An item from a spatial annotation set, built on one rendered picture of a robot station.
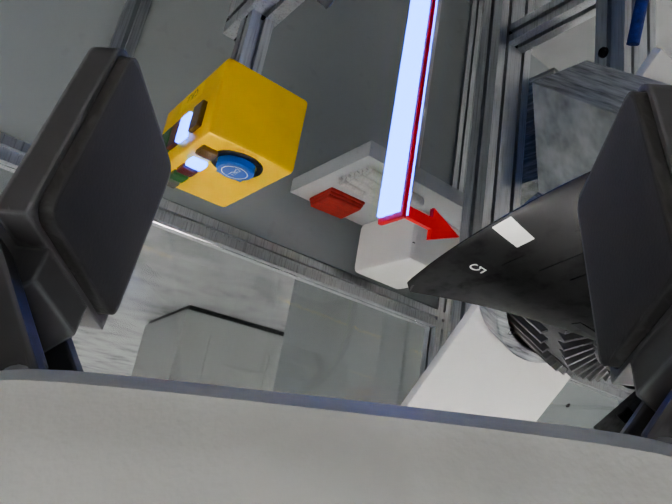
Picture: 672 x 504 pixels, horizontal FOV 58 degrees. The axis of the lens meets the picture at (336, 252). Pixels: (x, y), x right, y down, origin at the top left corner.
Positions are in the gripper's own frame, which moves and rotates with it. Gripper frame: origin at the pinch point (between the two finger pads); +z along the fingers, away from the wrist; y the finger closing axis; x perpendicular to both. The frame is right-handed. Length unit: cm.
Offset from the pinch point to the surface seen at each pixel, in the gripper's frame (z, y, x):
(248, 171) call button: 34, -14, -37
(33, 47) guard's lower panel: 70, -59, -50
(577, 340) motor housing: 29, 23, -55
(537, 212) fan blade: 22.2, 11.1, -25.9
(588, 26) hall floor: 161, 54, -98
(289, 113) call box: 41, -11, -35
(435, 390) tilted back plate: 28, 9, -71
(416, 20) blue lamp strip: 33.5, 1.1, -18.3
